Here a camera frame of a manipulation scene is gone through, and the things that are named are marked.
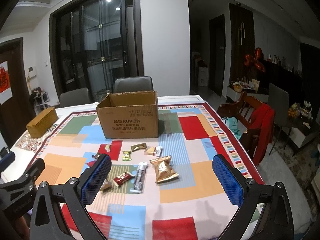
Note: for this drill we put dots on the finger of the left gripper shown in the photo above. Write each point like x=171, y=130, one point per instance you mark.
x=22, y=190
x=6, y=161

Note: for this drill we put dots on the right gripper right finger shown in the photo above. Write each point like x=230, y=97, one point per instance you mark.
x=275, y=220

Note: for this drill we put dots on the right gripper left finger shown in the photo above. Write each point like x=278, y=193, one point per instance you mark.
x=47, y=220

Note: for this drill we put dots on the red foil candy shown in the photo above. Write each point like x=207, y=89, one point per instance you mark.
x=96, y=156

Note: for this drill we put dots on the red white snack packet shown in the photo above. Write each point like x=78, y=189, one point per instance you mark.
x=122, y=178

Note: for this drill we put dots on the pale green candy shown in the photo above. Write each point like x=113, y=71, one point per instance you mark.
x=108, y=148

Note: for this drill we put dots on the green candy packet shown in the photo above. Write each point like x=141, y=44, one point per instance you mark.
x=126, y=156

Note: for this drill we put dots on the gold foil packet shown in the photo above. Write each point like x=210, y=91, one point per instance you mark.
x=136, y=147

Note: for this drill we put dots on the clear cheese cake packet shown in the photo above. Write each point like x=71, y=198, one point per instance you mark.
x=153, y=150

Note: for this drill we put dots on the gold biscuit bag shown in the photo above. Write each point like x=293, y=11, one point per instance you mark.
x=164, y=172

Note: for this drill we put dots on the pink blue snack packet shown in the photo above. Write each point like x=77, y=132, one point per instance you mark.
x=90, y=163

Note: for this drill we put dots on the woven wicker tissue box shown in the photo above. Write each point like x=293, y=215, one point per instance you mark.
x=42, y=122

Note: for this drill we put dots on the red fu door poster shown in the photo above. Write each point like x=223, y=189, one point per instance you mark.
x=5, y=87

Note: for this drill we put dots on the white shoe rack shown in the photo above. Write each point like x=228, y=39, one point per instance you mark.
x=39, y=100

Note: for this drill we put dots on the colourful patterned tablecloth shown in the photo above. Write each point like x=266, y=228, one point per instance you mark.
x=192, y=206

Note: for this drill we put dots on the red wooden chair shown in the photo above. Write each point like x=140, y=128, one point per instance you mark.
x=258, y=120

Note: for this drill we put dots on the grey dining chair left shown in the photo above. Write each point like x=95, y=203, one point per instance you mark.
x=75, y=97

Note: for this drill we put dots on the grey dining chair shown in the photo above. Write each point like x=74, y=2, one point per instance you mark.
x=133, y=84
x=75, y=97

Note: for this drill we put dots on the brown cardboard box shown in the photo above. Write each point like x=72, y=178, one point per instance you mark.
x=129, y=115

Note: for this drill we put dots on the black glass sliding door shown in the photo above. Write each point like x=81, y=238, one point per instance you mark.
x=92, y=43

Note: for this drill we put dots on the grey dining chair centre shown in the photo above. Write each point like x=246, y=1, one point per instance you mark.
x=133, y=84

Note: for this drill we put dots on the red balloon decoration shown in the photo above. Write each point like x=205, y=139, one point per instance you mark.
x=255, y=60

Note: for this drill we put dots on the white wall intercom panel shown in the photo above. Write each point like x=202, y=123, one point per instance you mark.
x=32, y=72

